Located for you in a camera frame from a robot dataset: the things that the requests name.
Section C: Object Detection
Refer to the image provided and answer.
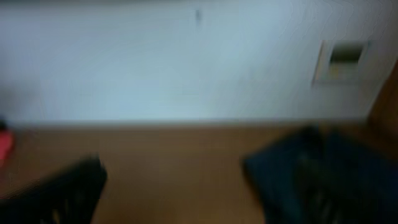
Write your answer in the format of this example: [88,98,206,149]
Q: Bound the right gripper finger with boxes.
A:
[1,157,108,224]

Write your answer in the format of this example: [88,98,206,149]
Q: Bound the navy blue shorts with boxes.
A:
[242,126,397,224]

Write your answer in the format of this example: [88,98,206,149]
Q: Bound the red t-shirt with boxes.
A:
[0,130,14,167]

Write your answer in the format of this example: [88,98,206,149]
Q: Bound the white wall socket plate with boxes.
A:
[312,40,372,85]

